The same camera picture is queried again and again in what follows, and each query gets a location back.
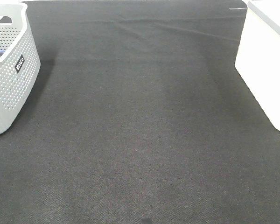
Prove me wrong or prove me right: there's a black fabric table mat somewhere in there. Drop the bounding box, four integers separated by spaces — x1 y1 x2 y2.
0 0 280 224

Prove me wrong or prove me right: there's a white plastic storage bin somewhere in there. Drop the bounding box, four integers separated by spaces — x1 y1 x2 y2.
235 0 280 131

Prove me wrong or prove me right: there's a grey perforated laundry basket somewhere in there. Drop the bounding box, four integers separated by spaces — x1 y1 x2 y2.
0 0 41 134

